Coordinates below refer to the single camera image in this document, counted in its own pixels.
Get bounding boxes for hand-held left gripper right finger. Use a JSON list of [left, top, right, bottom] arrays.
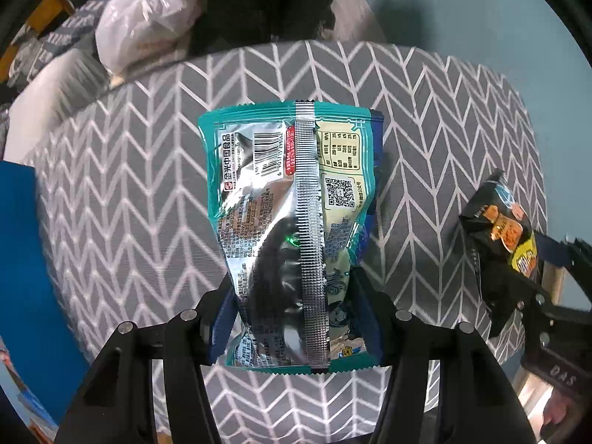
[[351, 268, 537, 444]]

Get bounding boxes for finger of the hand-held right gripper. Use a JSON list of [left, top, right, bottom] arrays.
[[474, 259, 556, 334], [534, 233, 592, 271]]

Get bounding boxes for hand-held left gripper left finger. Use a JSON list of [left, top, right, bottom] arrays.
[[55, 282, 239, 444]]

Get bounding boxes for black snack packet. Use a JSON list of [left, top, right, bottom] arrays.
[[459, 169, 539, 338]]

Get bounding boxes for teal snack packet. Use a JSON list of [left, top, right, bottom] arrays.
[[198, 99, 384, 374]]

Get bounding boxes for blue cardboard box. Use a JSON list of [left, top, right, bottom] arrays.
[[0, 159, 93, 435]]

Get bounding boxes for person's right hand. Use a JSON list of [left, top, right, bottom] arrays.
[[539, 379, 592, 442]]

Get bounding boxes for light grey bedding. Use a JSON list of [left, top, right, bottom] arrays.
[[2, 48, 112, 158]]

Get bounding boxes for beige cloth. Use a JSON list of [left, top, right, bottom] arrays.
[[324, 0, 389, 46]]

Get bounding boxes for white plastic bag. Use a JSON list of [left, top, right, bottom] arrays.
[[95, 0, 204, 77]]

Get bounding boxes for dark grey fleece blanket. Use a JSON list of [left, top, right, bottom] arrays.
[[189, 0, 343, 56]]

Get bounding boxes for grey checked bed sheet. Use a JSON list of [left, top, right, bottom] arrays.
[[9, 0, 112, 84]]

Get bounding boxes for wooden furniture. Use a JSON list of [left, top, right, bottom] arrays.
[[0, 0, 77, 72]]

